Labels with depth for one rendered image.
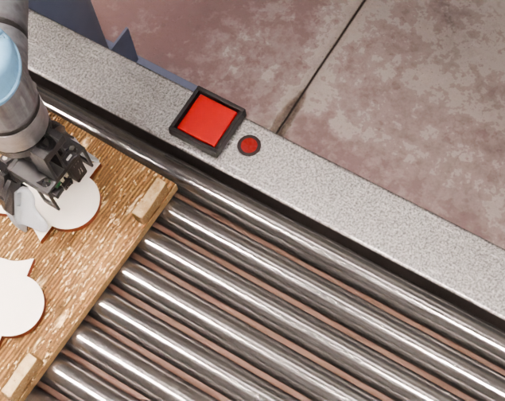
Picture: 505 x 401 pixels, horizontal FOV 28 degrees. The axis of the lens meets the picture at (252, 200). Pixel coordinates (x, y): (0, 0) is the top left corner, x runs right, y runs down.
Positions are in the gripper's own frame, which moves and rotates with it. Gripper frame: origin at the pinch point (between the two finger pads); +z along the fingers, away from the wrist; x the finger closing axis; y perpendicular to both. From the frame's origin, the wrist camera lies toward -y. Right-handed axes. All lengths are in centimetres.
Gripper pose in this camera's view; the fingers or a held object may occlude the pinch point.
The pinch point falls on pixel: (48, 188)
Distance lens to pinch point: 132.4
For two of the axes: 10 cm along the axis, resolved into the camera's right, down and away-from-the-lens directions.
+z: 0.7, 4.0, 9.2
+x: 5.5, -7.8, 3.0
